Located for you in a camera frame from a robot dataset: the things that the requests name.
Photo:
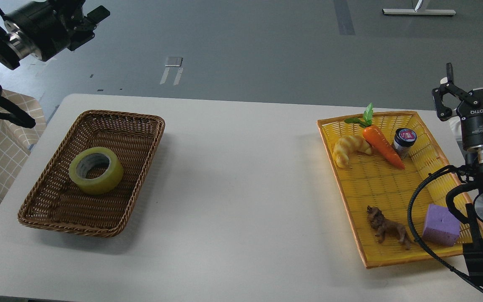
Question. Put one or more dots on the yellow tape roll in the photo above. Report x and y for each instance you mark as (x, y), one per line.
(89, 159)

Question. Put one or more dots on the small dark jar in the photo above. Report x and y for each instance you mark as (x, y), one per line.
(403, 140)

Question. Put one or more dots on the toy croissant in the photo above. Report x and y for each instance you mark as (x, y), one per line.
(346, 145)

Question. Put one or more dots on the orange toy carrot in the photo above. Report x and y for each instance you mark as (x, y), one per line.
(375, 137)

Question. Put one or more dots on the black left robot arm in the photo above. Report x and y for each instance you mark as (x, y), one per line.
(13, 48)

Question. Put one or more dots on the purple foam block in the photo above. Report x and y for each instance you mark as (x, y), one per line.
(440, 226)

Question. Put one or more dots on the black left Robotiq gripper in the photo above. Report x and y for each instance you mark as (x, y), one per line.
(54, 25)

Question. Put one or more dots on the brown wicker basket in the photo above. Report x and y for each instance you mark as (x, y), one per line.
(57, 203)

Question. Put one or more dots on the yellow plastic woven tray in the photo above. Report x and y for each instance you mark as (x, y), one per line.
(369, 180)

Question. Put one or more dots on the white metal stand base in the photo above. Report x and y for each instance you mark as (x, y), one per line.
(419, 8)

